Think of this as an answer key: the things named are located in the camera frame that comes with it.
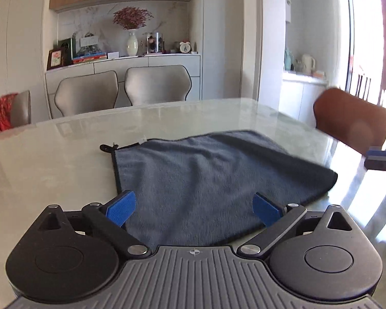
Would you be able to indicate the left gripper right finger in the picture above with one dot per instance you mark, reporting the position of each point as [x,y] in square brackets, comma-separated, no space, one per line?
[281,223]

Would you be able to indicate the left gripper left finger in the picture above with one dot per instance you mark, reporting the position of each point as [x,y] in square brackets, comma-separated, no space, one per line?
[108,220]

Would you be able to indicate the blue grey microfibre towel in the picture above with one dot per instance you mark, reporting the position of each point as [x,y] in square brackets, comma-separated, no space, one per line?
[198,191]

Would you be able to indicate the brown leather chair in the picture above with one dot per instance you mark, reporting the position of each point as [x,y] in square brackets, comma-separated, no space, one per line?
[350,120]

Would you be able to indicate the white kettle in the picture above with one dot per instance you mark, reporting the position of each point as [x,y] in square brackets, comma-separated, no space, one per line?
[308,64]

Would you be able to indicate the grey chair left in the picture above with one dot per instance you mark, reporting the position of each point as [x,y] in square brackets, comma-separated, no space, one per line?
[87,93]

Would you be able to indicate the grey chair right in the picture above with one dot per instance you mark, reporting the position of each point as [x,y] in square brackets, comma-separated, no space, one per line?
[157,84]

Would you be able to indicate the grey chair with red cloth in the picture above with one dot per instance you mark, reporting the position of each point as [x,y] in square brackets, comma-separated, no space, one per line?
[20,113]

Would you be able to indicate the red patterned cloth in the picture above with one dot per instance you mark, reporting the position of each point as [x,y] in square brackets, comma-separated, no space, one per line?
[6,103]

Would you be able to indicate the stack of books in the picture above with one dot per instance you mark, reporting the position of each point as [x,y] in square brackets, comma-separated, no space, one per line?
[89,58]

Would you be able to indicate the glass jar on sideboard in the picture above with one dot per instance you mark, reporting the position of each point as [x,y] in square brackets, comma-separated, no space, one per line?
[154,43]

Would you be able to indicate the small alarm clock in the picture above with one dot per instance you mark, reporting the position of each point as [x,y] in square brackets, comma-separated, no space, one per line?
[185,47]

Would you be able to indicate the white vase with red flowers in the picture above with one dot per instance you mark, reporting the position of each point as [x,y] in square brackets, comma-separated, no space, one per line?
[130,19]

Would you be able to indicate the dark picture frame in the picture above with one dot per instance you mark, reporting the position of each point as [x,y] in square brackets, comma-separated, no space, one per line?
[56,59]

